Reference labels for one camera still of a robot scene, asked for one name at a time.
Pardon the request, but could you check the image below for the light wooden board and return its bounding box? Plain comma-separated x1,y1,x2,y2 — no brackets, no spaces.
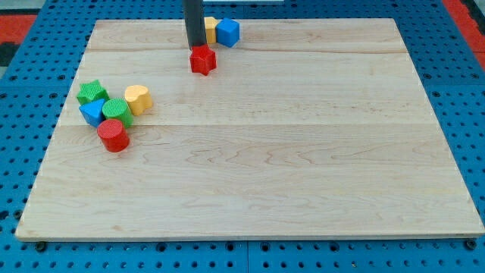
15,18,484,242

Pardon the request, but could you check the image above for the blue triangle block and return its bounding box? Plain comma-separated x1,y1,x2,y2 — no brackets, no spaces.
79,99,106,128

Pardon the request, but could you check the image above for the yellow heart block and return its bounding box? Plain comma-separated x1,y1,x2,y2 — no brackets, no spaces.
124,85,153,116

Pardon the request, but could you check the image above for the green star block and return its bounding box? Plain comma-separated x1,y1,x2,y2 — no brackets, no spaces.
77,80,110,105

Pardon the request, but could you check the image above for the yellow hexagon block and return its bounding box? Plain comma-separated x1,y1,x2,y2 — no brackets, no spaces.
204,17,219,44

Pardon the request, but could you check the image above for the blue cube block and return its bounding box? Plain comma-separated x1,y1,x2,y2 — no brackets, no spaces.
216,18,240,48

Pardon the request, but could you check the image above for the blue perforated base panel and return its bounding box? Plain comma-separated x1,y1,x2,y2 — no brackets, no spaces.
1,0,484,272

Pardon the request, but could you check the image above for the red star block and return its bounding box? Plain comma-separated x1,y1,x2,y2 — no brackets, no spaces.
189,44,217,76

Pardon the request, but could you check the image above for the green cylinder block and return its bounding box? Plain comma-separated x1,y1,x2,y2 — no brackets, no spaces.
102,99,133,128

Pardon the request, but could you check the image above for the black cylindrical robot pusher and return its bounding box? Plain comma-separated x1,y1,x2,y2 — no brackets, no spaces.
182,0,207,49

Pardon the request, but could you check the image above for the red cylinder block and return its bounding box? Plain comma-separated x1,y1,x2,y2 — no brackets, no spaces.
97,119,130,152

